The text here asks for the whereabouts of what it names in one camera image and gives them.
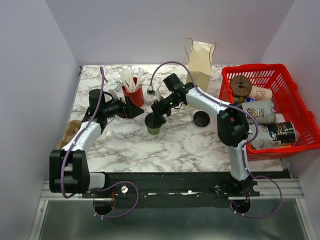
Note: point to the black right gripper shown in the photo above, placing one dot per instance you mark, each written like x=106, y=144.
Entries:
x=158, y=107

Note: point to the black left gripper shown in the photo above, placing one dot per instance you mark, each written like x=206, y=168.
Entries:
x=131, y=111

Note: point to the black plastic cup lid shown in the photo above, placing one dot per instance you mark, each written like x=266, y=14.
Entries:
x=148, y=121

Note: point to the green paper coffee cup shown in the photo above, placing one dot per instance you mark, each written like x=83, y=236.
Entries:
x=153, y=130

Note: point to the white straw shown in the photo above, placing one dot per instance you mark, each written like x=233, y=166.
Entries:
x=158, y=95

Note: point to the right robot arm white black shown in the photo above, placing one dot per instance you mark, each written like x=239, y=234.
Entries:
x=232, y=126

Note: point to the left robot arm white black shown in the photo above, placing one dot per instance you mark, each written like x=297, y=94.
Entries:
x=68, y=167

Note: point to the beige paper takeout bag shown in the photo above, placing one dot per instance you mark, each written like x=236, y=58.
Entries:
x=200, y=56

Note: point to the red plastic cup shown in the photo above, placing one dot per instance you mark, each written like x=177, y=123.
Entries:
x=136, y=97

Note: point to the white wrapped straws bundle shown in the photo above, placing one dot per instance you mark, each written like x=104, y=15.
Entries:
x=127, y=75

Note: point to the brown cardboard cup carrier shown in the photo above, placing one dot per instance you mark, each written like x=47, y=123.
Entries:
x=70, y=131

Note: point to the beige printed paper cup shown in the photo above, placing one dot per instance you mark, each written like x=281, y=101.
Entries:
x=261, y=94

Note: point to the grey printed snack bag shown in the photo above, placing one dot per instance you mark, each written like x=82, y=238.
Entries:
x=262, y=111

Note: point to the crumpled grey foil bag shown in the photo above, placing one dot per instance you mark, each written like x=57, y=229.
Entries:
x=263, y=139

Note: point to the black printed can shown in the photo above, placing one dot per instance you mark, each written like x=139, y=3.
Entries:
x=280, y=134

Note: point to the red plastic basket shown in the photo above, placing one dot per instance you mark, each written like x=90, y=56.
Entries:
x=287, y=101

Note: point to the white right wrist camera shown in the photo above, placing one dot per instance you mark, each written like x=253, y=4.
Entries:
x=150, y=90

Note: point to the black mounting rail base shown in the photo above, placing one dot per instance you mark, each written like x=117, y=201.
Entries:
x=174, y=189

